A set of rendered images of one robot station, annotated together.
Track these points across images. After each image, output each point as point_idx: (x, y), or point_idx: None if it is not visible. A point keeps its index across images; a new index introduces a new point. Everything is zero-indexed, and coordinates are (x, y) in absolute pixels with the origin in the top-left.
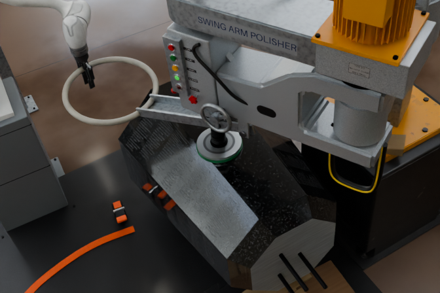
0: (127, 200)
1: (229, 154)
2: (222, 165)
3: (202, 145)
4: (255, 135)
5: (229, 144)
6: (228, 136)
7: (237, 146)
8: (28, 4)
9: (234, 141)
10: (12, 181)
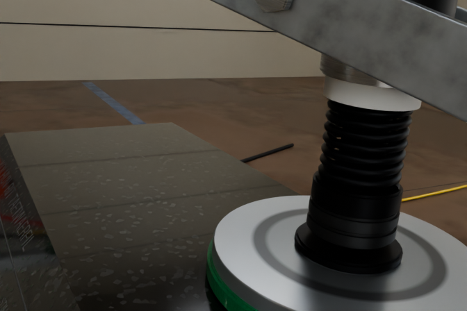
0: None
1: (275, 200)
2: None
3: (433, 243)
4: (119, 302)
5: (283, 232)
6: (295, 264)
7: (238, 219)
8: None
9: (258, 239)
10: None
